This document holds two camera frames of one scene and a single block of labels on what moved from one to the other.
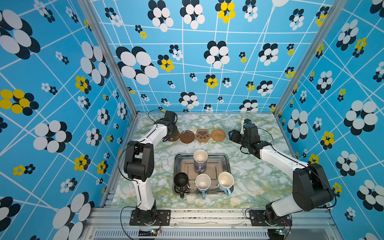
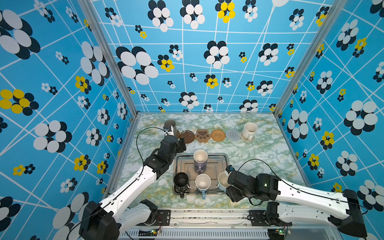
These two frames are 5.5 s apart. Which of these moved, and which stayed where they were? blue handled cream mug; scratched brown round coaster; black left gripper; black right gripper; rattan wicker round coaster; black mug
Moved: black right gripper; black left gripper
Stayed: scratched brown round coaster; blue handled cream mug; black mug; rattan wicker round coaster
